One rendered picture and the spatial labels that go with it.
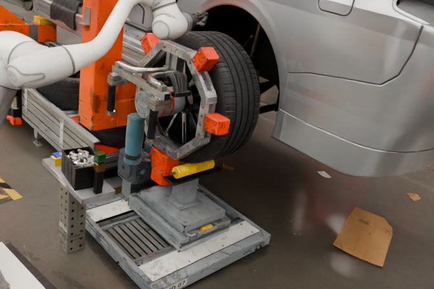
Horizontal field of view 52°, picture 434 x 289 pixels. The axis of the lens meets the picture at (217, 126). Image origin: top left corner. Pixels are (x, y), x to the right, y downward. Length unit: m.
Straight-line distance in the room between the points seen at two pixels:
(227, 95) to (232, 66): 0.15
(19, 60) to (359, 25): 1.26
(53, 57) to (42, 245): 1.32
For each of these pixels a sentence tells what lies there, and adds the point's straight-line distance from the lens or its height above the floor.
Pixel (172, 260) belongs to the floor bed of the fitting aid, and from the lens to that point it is 2.35.
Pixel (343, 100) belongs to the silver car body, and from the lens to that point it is 1.94.
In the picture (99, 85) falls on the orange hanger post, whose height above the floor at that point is 0.79.
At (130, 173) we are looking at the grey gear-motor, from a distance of 2.57.
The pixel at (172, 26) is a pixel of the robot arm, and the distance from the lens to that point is 1.72.
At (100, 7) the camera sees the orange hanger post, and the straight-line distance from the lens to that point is 2.36.
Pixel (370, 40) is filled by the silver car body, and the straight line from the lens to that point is 1.87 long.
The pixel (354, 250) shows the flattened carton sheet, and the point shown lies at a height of 0.01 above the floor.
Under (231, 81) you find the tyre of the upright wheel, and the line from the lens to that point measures 1.99.
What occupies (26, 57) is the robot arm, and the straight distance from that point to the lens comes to 1.47.
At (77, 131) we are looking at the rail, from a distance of 2.89.
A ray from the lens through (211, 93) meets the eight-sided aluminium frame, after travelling 1.95.
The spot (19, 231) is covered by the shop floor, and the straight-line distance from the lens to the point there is 2.67.
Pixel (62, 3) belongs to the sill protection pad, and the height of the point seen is 0.95.
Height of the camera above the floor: 1.57
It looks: 22 degrees down
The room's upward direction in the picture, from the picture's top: 10 degrees clockwise
